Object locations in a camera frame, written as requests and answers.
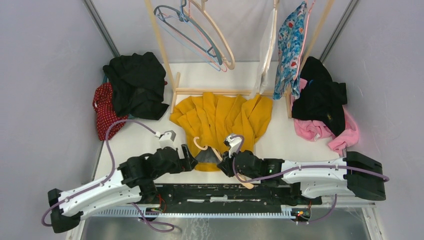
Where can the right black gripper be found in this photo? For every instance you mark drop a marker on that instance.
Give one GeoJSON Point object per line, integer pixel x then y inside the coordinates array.
{"type": "Point", "coordinates": [226, 164]}

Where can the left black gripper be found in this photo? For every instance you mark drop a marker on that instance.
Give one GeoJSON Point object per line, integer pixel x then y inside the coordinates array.
{"type": "Point", "coordinates": [182, 164]}

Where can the wooden hanger front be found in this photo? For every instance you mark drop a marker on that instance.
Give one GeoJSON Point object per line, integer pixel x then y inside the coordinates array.
{"type": "Point", "coordinates": [220, 158]}

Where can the wooden hanger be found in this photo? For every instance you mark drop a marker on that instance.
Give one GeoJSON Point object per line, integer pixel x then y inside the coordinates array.
{"type": "Point", "coordinates": [229, 59]}
{"type": "Point", "coordinates": [220, 158]}
{"type": "Point", "coordinates": [270, 36]}

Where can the yellow garment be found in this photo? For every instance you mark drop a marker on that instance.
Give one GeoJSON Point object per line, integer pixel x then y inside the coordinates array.
{"type": "Point", "coordinates": [208, 119]}

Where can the blue floral skirt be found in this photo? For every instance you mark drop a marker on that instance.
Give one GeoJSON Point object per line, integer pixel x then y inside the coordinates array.
{"type": "Point", "coordinates": [288, 49]}

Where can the pink plastic hanger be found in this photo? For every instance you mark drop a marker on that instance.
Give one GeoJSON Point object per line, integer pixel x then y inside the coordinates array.
{"type": "Point", "coordinates": [308, 10]}
{"type": "Point", "coordinates": [202, 39]}

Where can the white garment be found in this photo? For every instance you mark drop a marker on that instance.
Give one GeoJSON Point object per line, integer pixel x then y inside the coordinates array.
{"type": "Point", "coordinates": [261, 83]}

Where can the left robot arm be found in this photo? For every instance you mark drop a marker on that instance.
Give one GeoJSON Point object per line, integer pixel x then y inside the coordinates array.
{"type": "Point", "coordinates": [131, 182]}

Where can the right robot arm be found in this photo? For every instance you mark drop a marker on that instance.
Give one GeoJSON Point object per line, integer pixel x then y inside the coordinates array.
{"type": "Point", "coordinates": [355, 174]}

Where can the wooden hanger back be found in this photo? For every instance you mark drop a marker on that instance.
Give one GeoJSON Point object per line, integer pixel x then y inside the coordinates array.
{"type": "Point", "coordinates": [229, 59]}

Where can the light blue plastic hanger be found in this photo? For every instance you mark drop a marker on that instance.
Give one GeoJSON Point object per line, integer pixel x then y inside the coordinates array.
{"type": "Point", "coordinates": [185, 36]}

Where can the wooden clothes rack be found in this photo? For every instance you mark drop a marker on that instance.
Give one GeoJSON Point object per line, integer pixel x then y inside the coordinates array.
{"type": "Point", "coordinates": [185, 17]}

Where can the red dotted garment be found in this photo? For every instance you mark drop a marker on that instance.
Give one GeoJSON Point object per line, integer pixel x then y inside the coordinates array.
{"type": "Point", "coordinates": [105, 112]}

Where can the black garment left pile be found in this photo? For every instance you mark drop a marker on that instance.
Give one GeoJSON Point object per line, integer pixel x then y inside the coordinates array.
{"type": "Point", "coordinates": [138, 85]}

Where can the black garment pile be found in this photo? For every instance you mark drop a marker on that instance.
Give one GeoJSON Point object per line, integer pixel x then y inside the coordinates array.
{"type": "Point", "coordinates": [322, 99]}
{"type": "Point", "coordinates": [138, 85]}

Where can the pink garment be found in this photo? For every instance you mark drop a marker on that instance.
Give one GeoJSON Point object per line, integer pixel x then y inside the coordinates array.
{"type": "Point", "coordinates": [313, 130]}

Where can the black garment right pile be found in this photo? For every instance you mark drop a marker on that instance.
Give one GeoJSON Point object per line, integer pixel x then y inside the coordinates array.
{"type": "Point", "coordinates": [322, 99]}

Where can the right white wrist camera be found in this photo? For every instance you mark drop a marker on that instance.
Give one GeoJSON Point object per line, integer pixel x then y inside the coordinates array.
{"type": "Point", "coordinates": [234, 142]}

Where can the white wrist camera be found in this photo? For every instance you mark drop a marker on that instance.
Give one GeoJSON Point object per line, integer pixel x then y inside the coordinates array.
{"type": "Point", "coordinates": [166, 139]}
{"type": "Point", "coordinates": [234, 142]}

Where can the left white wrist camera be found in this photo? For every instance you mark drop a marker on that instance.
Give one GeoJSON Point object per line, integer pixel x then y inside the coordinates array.
{"type": "Point", "coordinates": [166, 139]}

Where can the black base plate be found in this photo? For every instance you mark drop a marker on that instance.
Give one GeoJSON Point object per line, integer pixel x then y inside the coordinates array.
{"type": "Point", "coordinates": [222, 198]}

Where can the white slotted cable duct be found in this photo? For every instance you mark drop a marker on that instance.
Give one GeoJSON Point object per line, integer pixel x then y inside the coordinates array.
{"type": "Point", "coordinates": [132, 212]}

